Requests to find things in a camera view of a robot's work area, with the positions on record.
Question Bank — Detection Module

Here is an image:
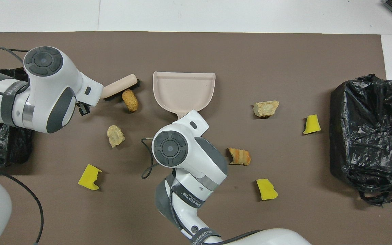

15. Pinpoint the lumpy pale bread piece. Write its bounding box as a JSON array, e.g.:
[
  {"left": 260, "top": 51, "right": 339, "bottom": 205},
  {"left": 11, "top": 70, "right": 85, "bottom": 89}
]
[{"left": 107, "top": 125, "right": 126, "bottom": 148}]

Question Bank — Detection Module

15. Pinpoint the beige brush with black bristles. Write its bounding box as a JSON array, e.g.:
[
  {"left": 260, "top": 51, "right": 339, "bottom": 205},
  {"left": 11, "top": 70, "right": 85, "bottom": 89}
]
[{"left": 101, "top": 74, "right": 141, "bottom": 102}]

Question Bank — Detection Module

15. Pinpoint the brown fried bread roll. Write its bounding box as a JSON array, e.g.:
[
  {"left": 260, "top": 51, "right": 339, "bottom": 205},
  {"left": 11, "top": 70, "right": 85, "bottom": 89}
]
[{"left": 121, "top": 89, "right": 139, "bottom": 112}]

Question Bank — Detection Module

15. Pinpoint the notched yellow sponge piece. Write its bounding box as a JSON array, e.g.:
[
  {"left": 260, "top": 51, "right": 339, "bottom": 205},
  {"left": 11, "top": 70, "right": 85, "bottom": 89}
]
[{"left": 78, "top": 164, "right": 102, "bottom": 191}]

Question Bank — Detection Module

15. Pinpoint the beige plastic dustpan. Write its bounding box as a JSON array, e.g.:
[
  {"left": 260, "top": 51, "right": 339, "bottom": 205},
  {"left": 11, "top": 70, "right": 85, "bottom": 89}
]
[{"left": 152, "top": 71, "right": 216, "bottom": 120}]

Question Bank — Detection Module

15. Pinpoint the orange croissant piece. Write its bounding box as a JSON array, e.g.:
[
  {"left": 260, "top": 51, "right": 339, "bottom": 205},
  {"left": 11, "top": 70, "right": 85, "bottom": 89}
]
[{"left": 228, "top": 147, "right": 251, "bottom": 166}]

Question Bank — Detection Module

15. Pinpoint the angular pale bread chunk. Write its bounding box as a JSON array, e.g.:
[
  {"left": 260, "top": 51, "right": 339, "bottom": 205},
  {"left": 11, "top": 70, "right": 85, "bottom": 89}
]
[{"left": 253, "top": 100, "right": 280, "bottom": 118}]

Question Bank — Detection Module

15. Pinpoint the bin with black bag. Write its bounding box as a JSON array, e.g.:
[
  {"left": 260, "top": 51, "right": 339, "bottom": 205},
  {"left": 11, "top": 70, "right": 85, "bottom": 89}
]
[
  {"left": 0, "top": 67, "right": 35, "bottom": 168},
  {"left": 329, "top": 73, "right": 392, "bottom": 207}
]

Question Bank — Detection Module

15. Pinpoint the brown table mat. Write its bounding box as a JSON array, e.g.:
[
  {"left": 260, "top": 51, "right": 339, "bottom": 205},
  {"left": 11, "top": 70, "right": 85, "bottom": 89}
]
[{"left": 0, "top": 31, "right": 392, "bottom": 245}]

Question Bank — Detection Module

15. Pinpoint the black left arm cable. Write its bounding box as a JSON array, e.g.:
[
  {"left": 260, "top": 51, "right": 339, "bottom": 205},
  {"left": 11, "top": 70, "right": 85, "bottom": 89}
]
[{"left": 0, "top": 47, "right": 44, "bottom": 245}]

